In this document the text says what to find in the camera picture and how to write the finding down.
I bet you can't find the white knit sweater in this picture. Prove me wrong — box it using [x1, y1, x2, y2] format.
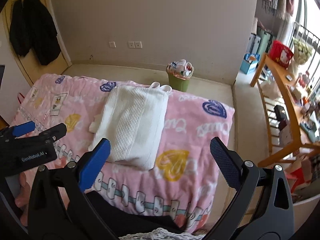
[88, 82, 172, 171]

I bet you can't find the wooden door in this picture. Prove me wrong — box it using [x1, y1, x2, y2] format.
[2, 0, 71, 85]

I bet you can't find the pink patterned bed quilt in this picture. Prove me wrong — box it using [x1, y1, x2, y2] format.
[12, 74, 235, 233]

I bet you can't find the black hanging coat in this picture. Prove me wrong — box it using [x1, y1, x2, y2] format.
[9, 0, 61, 66]

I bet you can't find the wooden side table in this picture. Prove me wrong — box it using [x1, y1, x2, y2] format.
[249, 52, 320, 168]

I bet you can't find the green trash bin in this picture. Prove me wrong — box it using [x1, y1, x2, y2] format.
[166, 59, 194, 92]

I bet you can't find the blue storage box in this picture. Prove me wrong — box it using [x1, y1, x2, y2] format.
[240, 53, 260, 74]

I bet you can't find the red hello kitty box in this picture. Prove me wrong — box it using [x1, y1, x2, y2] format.
[268, 40, 293, 69]

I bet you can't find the white wall socket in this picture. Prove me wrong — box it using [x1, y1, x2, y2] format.
[109, 41, 116, 48]

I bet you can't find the white double wall switch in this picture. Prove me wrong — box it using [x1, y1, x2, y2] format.
[128, 41, 143, 49]

